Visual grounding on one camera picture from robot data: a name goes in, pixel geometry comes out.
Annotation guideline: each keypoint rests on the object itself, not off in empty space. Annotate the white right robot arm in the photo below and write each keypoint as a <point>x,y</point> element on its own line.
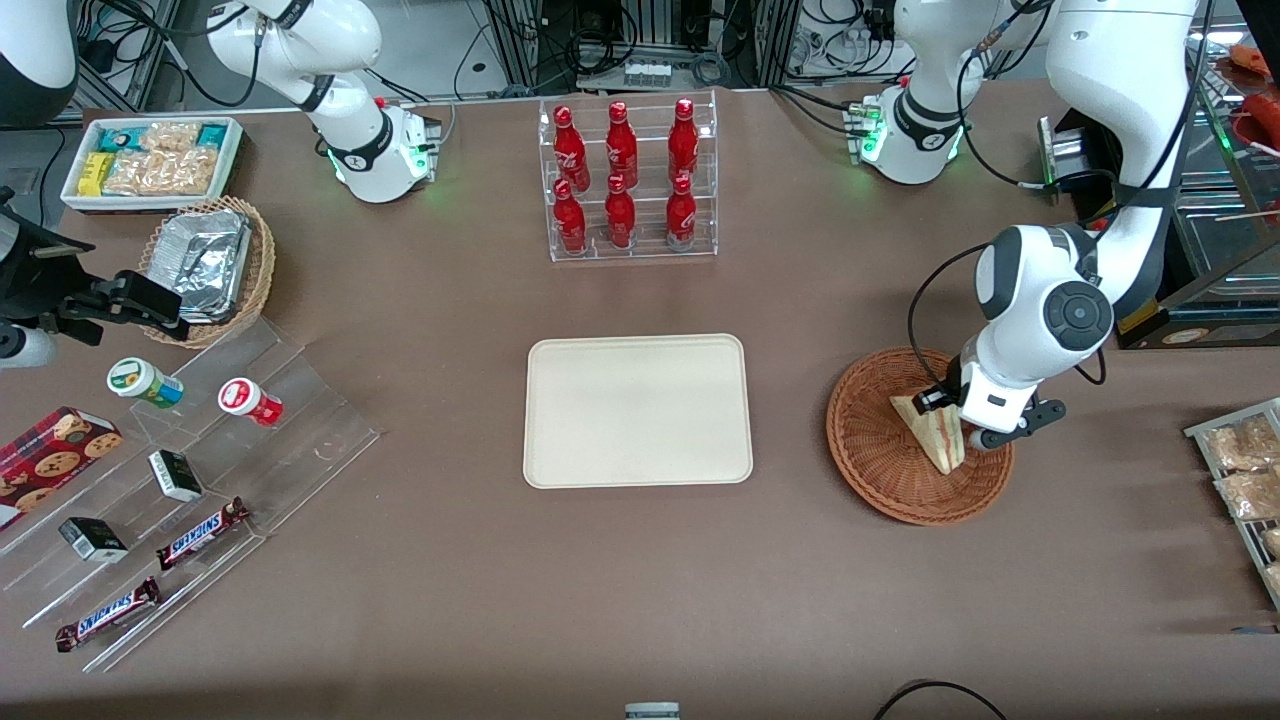
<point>350,140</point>

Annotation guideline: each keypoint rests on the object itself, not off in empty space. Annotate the small clear cracker bag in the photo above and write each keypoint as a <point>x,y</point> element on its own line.
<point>170,136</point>

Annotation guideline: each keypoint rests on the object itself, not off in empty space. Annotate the yellow snack packet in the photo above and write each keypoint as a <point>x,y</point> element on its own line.
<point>96,174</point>

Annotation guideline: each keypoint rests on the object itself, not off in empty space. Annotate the triangular sandwich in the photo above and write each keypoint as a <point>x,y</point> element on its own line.
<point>940,445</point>

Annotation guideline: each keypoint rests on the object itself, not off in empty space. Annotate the red soda bottle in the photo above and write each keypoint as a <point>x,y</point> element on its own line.
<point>568,140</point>
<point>683,135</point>
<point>570,222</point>
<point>620,218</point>
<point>621,140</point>
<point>681,215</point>

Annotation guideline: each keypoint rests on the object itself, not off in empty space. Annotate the small grey device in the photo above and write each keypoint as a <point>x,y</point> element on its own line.
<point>652,711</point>

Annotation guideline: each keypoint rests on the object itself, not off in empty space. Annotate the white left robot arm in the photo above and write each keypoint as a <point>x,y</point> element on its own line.
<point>1120,70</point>

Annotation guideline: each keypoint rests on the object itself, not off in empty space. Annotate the black food warmer machine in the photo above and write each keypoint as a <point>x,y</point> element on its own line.
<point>1220,300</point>

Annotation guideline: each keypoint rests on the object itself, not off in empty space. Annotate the silver foil container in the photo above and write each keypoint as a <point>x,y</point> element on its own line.
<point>205,262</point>

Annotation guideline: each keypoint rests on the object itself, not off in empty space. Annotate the clear acrylic bottle rack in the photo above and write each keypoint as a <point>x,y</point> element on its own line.
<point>645,170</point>

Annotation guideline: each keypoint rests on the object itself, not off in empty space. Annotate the white plastic snack bin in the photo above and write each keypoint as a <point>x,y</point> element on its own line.
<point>80,200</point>

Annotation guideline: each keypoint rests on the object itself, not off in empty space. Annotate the large clear cracker bag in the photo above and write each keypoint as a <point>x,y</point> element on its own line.
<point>165,172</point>

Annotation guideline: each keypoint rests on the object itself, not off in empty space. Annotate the green lid yogurt cup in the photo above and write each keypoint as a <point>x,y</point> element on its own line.
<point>135,380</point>

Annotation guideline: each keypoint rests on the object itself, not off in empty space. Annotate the white power strip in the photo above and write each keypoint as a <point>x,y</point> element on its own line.
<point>648,74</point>

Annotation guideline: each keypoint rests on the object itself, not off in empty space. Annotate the clear bag of snacks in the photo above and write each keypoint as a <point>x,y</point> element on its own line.
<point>1240,445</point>
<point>1250,495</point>
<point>1272,542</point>

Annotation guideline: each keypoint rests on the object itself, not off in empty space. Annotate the small black white box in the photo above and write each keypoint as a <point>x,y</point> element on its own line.
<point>92,540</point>
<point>176,476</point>

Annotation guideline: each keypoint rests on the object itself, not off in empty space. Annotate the orange sausage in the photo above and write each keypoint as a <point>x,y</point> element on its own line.
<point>1255,58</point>

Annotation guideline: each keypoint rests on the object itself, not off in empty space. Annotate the aluminium frame rack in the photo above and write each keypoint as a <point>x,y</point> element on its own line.
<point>760,40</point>

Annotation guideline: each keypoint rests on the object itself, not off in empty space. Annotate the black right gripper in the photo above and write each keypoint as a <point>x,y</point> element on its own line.
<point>28,280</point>

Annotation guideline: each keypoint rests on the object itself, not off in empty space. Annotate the teal snack packet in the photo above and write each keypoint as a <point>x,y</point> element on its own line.
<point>120,139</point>
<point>212,135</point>

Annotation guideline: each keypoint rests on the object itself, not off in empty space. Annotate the clear acrylic stepped shelf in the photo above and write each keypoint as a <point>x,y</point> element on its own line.
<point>300,440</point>

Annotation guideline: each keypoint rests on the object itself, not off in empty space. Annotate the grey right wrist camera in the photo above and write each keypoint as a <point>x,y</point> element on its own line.
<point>25,348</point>

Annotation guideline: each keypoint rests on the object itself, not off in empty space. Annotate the Snickers chocolate bar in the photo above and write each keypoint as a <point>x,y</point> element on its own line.
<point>200,535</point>
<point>105,616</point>

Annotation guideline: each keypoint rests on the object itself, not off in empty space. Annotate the cream rectangular tray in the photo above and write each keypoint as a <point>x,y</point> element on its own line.
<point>637,412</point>

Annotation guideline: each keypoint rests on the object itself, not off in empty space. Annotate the red cookie box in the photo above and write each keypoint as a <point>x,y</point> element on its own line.
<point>50,460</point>

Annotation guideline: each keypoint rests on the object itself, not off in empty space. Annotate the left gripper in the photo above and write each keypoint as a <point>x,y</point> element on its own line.
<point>947,385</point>

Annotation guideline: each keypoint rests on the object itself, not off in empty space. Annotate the red lid yogurt cup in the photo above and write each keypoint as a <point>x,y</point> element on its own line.
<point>245,400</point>

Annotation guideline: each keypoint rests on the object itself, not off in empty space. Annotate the brown wicker basket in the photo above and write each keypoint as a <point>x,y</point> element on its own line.
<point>870,440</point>

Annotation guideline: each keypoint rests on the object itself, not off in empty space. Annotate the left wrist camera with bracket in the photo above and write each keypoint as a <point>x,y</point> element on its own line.
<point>1025,420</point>

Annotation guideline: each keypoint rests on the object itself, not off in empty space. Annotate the tan wicker basket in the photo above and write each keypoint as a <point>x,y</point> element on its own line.
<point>260,270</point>

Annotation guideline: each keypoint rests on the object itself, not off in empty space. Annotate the red sausage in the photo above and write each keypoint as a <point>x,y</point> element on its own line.
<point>1265,118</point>

